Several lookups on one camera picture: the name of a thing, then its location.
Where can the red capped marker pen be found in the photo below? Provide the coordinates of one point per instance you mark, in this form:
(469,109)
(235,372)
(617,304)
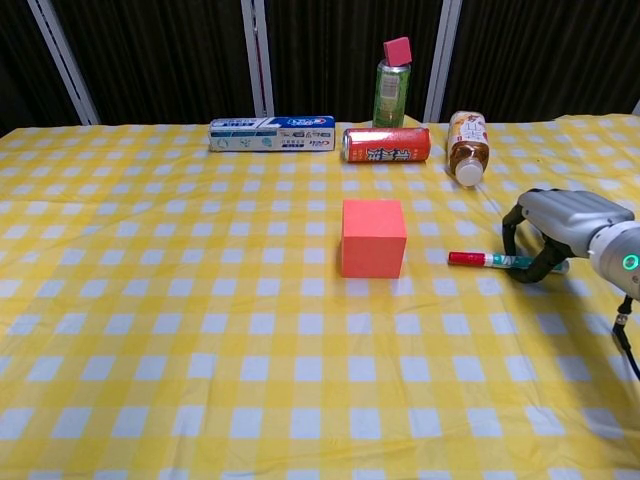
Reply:
(465,258)

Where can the blue white toothpaste box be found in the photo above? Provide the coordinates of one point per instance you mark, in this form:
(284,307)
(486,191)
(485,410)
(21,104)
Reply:
(270,135)

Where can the orange foam cube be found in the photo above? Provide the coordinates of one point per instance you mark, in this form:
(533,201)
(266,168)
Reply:
(372,245)

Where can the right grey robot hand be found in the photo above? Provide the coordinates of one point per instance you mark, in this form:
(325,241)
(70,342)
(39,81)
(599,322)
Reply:
(575,215)

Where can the green spray can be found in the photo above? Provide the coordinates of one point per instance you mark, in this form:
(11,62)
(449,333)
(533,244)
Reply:
(391,95)

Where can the black pleated curtain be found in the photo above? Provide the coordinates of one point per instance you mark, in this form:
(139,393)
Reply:
(160,55)

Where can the tea bottle with white cap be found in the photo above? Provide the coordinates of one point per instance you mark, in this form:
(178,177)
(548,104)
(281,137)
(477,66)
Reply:
(467,145)

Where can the small pink foam cube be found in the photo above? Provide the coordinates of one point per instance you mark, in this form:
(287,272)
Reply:
(397,51)

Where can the yellow checkered tablecloth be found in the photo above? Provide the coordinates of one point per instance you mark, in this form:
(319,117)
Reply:
(200,350)

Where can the red drink can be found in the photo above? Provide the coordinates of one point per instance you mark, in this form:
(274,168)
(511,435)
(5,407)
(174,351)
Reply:
(385,146)

